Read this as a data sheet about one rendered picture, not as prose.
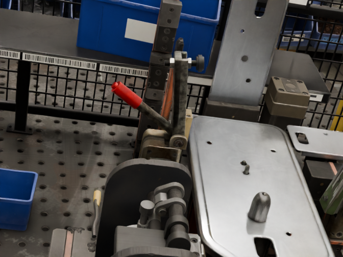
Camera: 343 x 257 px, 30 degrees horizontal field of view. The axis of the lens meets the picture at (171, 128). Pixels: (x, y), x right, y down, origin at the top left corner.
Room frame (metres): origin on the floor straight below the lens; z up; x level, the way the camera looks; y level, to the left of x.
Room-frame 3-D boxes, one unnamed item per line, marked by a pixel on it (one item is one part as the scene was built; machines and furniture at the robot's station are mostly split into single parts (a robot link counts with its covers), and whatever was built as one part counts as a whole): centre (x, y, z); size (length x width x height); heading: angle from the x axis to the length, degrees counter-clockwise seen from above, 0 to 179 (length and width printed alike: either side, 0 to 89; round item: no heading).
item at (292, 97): (1.29, -0.24, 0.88); 0.08 x 0.08 x 0.36; 9
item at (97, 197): (0.68, 0.08, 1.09); 0.10 x 0.01 x 0.01; 9
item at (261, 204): (0.87, -0.17, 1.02); 0.03 x 0.03 x 0.07
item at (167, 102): (1.07, 0.02, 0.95); 0.03 x 0.01 x 0.50; 9
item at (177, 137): (0.95, -0.02, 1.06); 0.03 x 0.01 x 0.03; 99
